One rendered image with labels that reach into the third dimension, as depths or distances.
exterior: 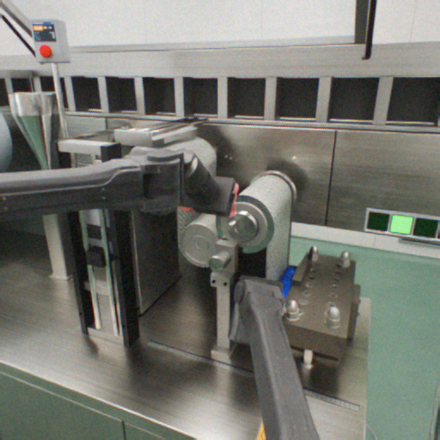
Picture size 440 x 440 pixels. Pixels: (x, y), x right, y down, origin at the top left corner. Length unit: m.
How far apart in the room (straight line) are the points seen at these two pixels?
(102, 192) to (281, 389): 0.33
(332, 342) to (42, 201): 0.69
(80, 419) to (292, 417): 0.74
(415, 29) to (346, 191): 2.42
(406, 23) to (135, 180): 3.10
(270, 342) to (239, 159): 0.73
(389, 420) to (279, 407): 1.75
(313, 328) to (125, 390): 0.46
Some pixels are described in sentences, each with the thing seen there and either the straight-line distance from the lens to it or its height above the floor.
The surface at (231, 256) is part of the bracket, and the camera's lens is 0.87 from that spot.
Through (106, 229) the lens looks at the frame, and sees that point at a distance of 0.92.
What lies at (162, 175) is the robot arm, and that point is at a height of 1.45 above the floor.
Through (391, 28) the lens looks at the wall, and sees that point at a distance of 3.43.
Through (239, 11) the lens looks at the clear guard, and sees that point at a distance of 1.10.
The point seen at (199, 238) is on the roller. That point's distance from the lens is 0.92.
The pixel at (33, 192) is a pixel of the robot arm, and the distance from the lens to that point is 0.47.
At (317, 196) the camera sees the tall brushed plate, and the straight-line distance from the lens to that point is 1.14.
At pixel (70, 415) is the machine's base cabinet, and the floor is 0.76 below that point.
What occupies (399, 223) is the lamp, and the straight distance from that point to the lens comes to 1.15.
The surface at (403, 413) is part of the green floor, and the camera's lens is 2.27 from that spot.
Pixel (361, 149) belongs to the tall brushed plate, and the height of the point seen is 1.39.
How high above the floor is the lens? 1.58
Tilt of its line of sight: 21 degrees down
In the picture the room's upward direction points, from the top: straight up
